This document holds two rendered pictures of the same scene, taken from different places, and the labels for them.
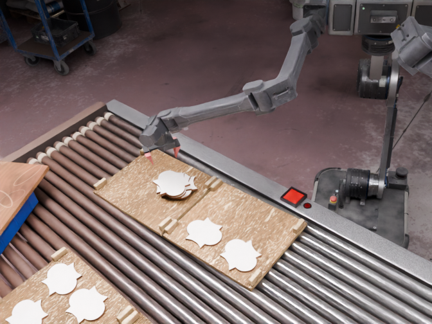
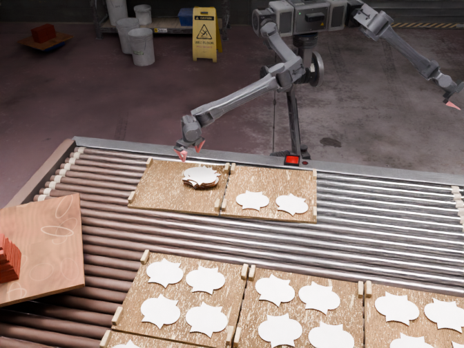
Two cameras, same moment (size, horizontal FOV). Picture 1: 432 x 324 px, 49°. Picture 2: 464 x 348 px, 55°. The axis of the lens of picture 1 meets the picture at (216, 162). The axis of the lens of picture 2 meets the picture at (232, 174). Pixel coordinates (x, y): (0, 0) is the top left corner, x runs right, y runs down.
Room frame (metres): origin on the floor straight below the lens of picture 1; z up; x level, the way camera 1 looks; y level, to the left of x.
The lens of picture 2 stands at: (0.02, 1.03, 2.26)
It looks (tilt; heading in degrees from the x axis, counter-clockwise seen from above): 38 degrees down; 324
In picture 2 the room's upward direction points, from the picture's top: 1 degrees counter-clockwise
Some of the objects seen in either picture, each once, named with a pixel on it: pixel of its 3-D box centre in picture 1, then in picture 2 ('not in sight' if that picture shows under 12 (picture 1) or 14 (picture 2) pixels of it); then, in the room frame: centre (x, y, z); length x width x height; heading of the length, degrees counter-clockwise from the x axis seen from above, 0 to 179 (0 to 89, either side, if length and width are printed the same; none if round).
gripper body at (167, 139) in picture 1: (159, 137); (188, 135); (1.47, 0.20, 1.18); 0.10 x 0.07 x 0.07; 105
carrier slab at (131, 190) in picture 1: (155, 187); (181, 186); (1.47, 0.27, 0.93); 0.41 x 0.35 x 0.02; 44
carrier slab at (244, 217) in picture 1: (234, 230); (271, 192); (1.18, -0.03, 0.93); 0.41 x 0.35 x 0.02; 45
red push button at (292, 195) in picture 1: (293, 197); (292, 160); (1.30, -0.28, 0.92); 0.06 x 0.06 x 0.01; 42
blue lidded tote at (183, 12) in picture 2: not in sight; (194, 17); (5.21, -2.18, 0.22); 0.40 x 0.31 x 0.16; 48
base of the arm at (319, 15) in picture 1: (313, 22); (268, 27); (1.70, -0.45, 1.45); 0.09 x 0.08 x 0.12; 68
